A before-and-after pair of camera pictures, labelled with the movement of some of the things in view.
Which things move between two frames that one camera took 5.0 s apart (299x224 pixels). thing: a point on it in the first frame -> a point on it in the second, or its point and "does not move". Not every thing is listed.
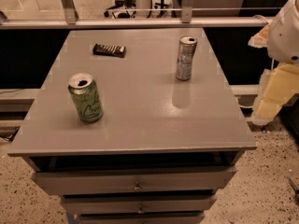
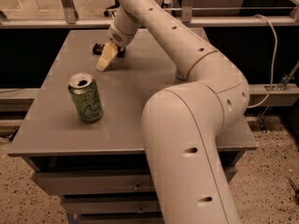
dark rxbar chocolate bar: [112, 50] does not move
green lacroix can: [85, 92] does not move
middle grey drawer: [139, 203] does not move
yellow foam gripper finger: [276, 85] -> [118, 39]
